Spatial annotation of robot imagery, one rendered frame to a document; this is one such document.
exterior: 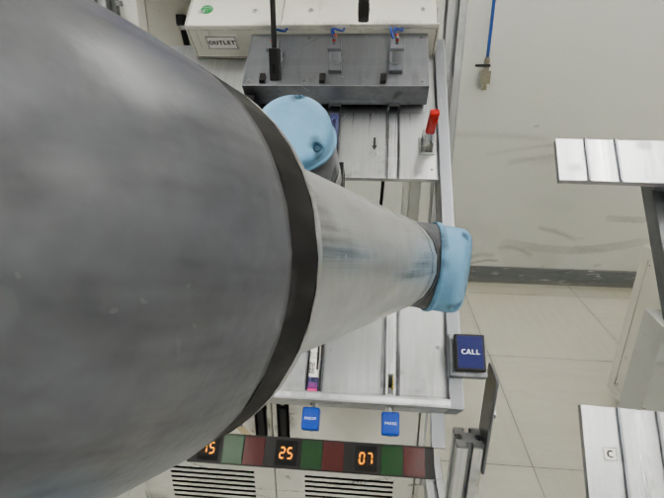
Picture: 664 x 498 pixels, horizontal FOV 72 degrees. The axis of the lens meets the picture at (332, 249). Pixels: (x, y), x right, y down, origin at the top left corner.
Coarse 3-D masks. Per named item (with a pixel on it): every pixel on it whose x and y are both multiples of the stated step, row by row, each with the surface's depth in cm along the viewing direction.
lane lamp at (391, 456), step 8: (384, 448) 63; (392, 448) 63; (400, 448) 63; (384, 456) 63; (392, 456) 63; (400, 456) 63; (384, 464) 62; (392, 464) 62; (400, 464) 62; (384, 472) 62; (392, 472) 62; (400, 472) 62
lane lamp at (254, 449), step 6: (246, 438) 65; (252, 438) 65; (258, 438) 65; (264, 438) 65; (246, 444) 64; (252, 444) 64; (258, 444) 64; (264, 444) 64; (246, 450) 64; (252, 450) 64; (258, 450) 64; (264, 450) 64; (246, 456) 64; (252, 456) 64; (258, 456) 64; (246, 462) 63; (252, 462) 63; (258, 462) 63
